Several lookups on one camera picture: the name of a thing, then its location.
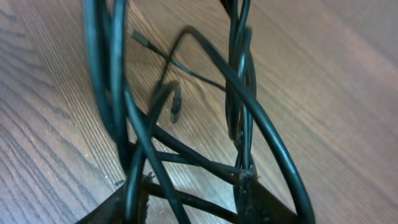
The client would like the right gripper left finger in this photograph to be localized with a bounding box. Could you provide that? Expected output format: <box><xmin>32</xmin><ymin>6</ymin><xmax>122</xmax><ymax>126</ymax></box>
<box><xmin>76</xmin><ymin>180</ymin><xmax>149</xmax><ymax>224</ymax></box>

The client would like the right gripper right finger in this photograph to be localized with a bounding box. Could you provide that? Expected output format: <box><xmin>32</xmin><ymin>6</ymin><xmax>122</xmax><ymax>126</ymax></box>
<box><xmin>238</xmin><ymin>170</ymin><xmax>299</xmax><ymax>224</ymax></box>

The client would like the black cable bundle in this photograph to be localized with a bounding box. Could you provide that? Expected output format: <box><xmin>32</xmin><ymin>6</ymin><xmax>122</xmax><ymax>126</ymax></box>
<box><xmin>81</xmin><ymin>0</ymin><xmax>317</xmax><ymax>224</ymax></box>

